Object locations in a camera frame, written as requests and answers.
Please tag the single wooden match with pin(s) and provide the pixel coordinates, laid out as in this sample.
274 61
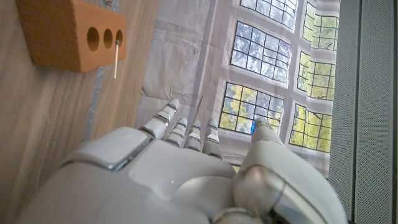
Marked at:
116 59

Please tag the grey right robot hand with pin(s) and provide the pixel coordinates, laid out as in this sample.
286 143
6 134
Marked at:
171 183

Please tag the printed window backdrop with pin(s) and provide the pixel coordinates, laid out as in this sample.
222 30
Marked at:
261 62

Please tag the orange wooden block with holes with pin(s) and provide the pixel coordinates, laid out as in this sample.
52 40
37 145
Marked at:
59 34

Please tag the grey perforated wall panel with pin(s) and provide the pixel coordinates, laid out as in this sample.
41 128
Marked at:
370 109

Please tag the grey tape outline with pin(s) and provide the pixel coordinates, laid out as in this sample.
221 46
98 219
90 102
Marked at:
92 109

